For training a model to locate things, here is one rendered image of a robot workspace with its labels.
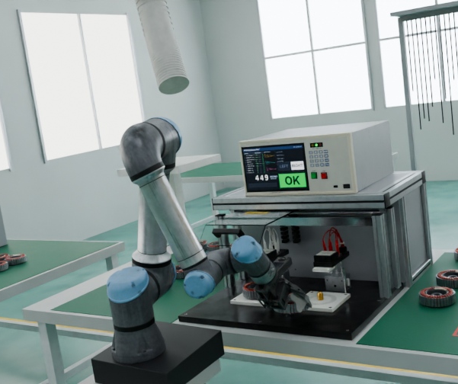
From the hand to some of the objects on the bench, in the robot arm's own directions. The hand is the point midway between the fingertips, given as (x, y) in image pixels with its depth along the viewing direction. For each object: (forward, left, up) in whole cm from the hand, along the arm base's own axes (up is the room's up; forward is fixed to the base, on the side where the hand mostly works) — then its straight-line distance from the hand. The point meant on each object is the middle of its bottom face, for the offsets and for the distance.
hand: (292, 302), depth 203 cm
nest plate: (+23, +20, -9) cm, 31 cm away
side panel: (+54, -32, -11) cm, 63 cm away
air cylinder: (+32, -7, -8) cm, 34 cm away
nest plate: (+18, -4, -8) cm, 20 cm away
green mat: (+31, -60, -9) cm, 68 cm away
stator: (+43, -44, -10) cm, 62 cm away
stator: (+24, -41, -9) cm, 48 cm away
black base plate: (+22, +8, -11) cm, 25 cm away
